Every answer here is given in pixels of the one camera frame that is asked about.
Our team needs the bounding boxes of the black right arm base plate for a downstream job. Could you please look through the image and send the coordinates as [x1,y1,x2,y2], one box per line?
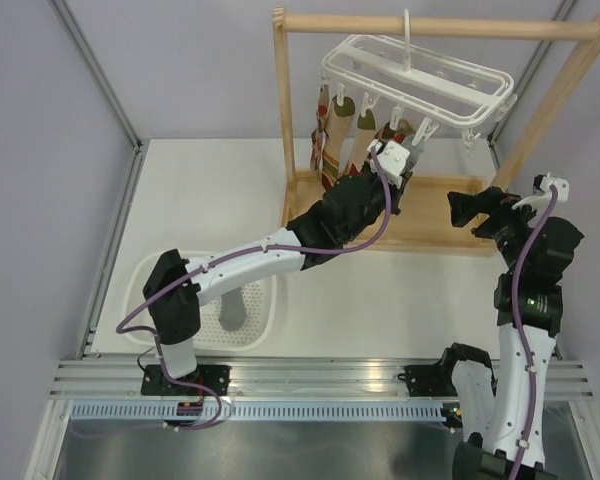
[398,364,447,397]

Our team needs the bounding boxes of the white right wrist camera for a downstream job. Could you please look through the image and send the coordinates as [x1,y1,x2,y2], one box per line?
[513,173,570,210]

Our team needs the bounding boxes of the grey sock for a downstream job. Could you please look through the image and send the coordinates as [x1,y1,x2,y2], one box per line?
[407,140,425,170]
[218,289,247,332]

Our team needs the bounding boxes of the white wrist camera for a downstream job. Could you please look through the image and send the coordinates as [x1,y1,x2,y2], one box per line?
[513,173,570,210]
[370,141,410,186]

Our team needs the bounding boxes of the argyle patterned sock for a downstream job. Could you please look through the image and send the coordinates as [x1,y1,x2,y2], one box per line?
[360,119,417,175]
[310,83,330,172]

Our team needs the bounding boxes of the beige sock olive toe right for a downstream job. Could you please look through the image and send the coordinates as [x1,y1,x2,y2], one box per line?
[342,109,376,176]

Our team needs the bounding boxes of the argyle patterned sock right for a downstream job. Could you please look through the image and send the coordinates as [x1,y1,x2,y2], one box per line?
[360,119,417,175]

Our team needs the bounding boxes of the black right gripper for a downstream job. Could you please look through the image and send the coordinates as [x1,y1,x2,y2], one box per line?
[449,185,549,273]

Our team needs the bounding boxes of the argyle patterned sock leftmost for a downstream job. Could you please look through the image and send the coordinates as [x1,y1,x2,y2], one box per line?
[310,83,330,172]

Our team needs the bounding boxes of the aluminium mounting rail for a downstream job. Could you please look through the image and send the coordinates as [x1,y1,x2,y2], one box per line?
[49,355,595,401]

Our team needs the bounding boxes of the white plastic clip hanger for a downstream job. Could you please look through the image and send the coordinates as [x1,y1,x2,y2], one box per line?
[322,10,517,150]

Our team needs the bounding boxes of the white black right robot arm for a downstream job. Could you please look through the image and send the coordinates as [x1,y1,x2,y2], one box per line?
[436,175,584,479]

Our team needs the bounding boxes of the white perforated plastic basket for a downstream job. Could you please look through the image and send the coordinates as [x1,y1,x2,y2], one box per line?
[121,251,278,352]

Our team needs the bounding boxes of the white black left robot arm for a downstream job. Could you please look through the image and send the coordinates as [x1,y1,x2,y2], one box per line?
[143,168,412,395]

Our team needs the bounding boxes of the wooden hanging rack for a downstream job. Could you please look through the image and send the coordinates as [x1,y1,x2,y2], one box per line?
[272,6,600,255]

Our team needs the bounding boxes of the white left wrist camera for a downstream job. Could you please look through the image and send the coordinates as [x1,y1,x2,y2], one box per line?
[370,141,410,186]

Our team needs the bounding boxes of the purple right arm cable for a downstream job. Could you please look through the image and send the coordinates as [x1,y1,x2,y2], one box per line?
[509,184,561,480]

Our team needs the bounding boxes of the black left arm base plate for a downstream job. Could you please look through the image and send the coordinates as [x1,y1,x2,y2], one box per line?
[140,365,230,397]

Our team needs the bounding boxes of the white slotted cable duct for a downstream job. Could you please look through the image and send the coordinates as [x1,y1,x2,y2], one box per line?
[70,400,446,422]

